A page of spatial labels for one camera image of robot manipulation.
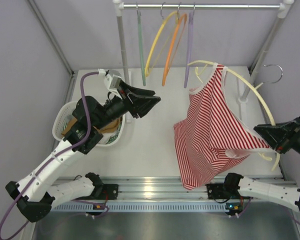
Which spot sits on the silver clothes rack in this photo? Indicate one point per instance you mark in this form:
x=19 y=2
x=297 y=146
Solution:
x=232 y=34

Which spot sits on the white plastic laundry basket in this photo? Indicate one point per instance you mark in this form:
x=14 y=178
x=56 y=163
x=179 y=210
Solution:
x=64 y=115

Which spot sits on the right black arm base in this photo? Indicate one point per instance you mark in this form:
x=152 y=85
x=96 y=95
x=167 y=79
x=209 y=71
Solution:
x=221 y=192

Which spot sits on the cream hanger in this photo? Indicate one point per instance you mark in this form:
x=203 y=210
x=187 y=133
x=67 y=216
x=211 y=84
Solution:
x=244 y=81

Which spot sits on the white slotted cable duct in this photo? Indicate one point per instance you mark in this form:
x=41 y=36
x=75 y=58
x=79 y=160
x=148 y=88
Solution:
x=138 y=207

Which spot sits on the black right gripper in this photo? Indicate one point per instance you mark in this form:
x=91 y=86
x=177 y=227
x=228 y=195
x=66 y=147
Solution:
x=277 y=134

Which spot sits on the red white striped tank top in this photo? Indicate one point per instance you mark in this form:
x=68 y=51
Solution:
x=211 y=139

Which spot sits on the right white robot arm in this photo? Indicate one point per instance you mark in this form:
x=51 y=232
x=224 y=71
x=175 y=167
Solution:
x=285 y=196

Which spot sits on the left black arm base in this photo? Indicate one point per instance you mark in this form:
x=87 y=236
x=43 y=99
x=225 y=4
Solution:
x=105 y=192

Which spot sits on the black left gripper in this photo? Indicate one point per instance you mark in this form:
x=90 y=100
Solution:
x=130 y=104

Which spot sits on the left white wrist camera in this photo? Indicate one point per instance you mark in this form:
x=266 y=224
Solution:
x=111 y=79

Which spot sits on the purple hanger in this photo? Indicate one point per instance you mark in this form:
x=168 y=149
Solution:
x=190 y=34

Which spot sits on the orange hanger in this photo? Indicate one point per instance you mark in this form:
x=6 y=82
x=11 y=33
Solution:
x=174 y=44

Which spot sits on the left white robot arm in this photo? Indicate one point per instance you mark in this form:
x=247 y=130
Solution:
x=36 y=195

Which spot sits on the tan brown garment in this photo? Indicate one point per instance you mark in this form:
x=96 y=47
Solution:
x=110 y=128

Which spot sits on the aluminium mounting rail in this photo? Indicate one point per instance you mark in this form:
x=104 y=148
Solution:
x=135 y=188

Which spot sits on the green hanger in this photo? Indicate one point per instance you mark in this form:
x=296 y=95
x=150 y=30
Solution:
x=141 y=50

